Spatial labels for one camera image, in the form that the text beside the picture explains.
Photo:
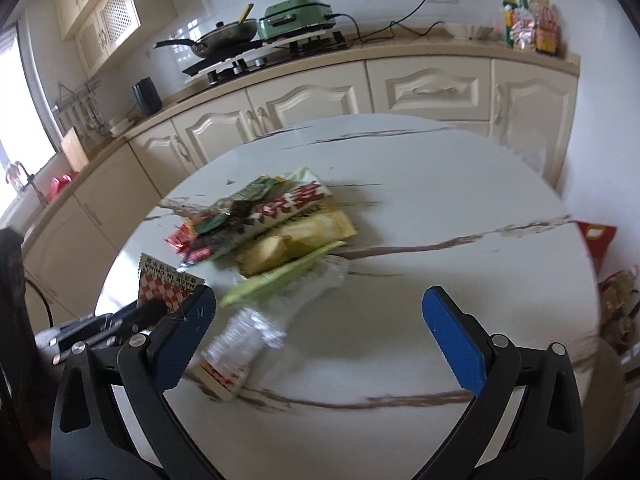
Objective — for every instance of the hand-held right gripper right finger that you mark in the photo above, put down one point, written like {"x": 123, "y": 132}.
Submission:
{"x": 452, "y": 345}

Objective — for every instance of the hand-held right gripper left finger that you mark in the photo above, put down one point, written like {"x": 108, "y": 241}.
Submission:
{"x": 185, "y": 345}

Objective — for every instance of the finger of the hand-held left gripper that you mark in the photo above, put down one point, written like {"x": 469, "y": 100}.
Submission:
{"x": 147, "y": 312}

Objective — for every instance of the red checkered packet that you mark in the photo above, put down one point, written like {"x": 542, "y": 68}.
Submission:
{"x": 170, "y": 280}

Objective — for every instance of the clear packet with checkered label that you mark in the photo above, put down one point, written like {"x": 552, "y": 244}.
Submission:
{"x": 235, "y": 345}

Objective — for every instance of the red snack wrapper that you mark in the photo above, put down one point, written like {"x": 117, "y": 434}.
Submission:
{"x": 182, "y": 237}

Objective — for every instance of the dark seaweed packet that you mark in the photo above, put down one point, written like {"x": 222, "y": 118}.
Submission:
{"x": 225, "y": 232}

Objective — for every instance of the light green wrapper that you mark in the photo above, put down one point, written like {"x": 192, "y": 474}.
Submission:
{"x": 280, "y": 275}

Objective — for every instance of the clear plastic wrapper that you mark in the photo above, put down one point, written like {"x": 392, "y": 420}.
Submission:
{"x": 320, "y": 277}

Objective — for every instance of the yellow chip bag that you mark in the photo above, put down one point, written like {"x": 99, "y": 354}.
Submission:
{"x": 300, "y": 232}

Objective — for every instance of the green printed snack packet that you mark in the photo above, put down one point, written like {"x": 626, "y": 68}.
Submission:
{"x": 257, "y": 189}

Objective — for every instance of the white and red snack packet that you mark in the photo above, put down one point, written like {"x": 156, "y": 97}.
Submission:
{"x": 292, "y": 205}

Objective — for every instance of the round marble table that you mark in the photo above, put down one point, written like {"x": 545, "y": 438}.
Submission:
{"x": 400, "y": 210}

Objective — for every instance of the red dish drainer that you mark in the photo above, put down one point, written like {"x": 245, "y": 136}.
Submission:
{"x": 64, "y": 185}

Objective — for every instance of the steel faucet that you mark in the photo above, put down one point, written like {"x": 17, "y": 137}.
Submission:
{"x": 27, "y": 180}

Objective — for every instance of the brown snack packets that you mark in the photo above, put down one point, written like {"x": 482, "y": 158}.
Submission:
{"x": 620, "y": 310}

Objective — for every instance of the wooden cutting board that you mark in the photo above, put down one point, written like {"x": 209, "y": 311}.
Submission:
{"x": 75, "y": 150}

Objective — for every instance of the red bag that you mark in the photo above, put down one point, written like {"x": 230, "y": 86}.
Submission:
{"x": 597, "y": 240}

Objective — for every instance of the stack of white bowls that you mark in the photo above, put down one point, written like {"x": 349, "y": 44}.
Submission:
{"x": 122, "y": 122}

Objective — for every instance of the sliding window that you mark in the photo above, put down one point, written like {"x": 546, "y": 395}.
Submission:
{"x": 25, "y": 125}

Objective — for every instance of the hanging utensil rack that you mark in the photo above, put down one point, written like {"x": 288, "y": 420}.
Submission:
{"x": 80, "y": 107}

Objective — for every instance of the black kettle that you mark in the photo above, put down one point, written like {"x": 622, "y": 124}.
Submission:
{"x": 146, "y": 96}

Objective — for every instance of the black gas stove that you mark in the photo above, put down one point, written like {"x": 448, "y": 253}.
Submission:
{"x": 240, "y": 62}

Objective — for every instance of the wok with lid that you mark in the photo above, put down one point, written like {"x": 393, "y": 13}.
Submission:
{"x": 220, "y": 35}

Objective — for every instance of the small lattice door cabinet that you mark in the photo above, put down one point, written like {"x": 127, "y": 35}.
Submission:
{"x": 107, "y": 25}

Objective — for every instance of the green electric cooker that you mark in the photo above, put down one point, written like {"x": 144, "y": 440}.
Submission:
{"x": 295, "y": 17}

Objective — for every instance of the cluster of condiment bottles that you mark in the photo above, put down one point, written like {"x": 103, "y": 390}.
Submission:
{"x": 530, "y": 22}

